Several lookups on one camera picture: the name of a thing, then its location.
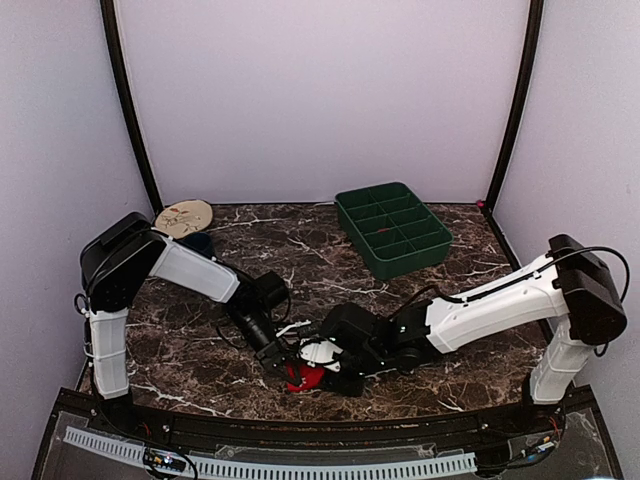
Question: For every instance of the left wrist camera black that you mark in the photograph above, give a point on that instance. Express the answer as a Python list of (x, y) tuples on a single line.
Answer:
[(273, 289)]

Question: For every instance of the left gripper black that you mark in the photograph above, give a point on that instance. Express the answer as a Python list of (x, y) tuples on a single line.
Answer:
[(269, 361)]

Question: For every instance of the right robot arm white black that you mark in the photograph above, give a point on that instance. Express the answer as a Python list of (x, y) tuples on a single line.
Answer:
[(570, 282)]

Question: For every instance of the black front rail base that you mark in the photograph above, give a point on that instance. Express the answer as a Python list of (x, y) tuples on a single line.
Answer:
[(570, 441)]

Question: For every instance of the white slotted cable duct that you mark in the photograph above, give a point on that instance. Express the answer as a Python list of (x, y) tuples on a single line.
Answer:
[(245, 463)]

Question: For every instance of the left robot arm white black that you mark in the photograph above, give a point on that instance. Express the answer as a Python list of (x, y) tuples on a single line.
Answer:
[(117, 263)]

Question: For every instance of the green compartment tray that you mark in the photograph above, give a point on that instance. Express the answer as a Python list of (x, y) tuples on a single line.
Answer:
[(417, 239)]

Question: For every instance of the dark blue cup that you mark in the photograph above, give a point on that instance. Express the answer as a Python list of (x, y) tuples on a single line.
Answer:
[(200, 242)]

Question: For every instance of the beige floral plate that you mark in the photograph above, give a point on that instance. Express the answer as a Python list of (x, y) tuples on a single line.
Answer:
[(184, 218)]

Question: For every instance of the left black frame post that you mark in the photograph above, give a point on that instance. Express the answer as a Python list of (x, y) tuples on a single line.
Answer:
[(126, 100)]

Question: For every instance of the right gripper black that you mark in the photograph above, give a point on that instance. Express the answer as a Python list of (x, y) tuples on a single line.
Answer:
[(349, 388)]

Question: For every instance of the black frame post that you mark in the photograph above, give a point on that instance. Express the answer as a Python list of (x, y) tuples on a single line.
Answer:
[(126, 100), (525, 71)]

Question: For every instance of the right black frame post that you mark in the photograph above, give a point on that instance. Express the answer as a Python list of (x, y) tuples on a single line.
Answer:
[(525, 71)]

